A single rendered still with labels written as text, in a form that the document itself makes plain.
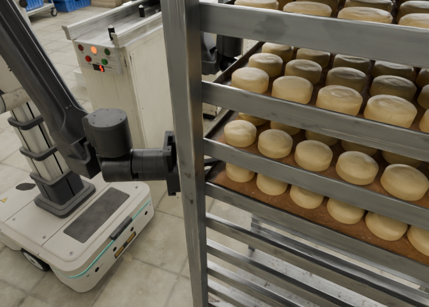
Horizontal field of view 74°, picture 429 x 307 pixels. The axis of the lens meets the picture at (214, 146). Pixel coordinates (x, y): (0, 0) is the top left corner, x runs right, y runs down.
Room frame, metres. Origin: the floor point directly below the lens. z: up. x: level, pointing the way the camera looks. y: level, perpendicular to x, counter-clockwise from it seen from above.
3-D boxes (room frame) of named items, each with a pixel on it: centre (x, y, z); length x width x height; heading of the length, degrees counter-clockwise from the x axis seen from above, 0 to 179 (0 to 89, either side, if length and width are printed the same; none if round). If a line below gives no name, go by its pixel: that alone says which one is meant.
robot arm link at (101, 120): (0.38, 0.19, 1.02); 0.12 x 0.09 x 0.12; 62
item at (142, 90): (1.73, 0.44, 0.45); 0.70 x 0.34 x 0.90; 158
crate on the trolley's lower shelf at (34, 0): (4.87, 3.04, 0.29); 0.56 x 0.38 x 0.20; 168
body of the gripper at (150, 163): (0.37, 0.10, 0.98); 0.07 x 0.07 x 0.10; 3
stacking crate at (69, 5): (5.75, 2.65, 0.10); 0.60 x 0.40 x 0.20; 158
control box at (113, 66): (1.39, 0.58, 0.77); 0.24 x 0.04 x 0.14; 68
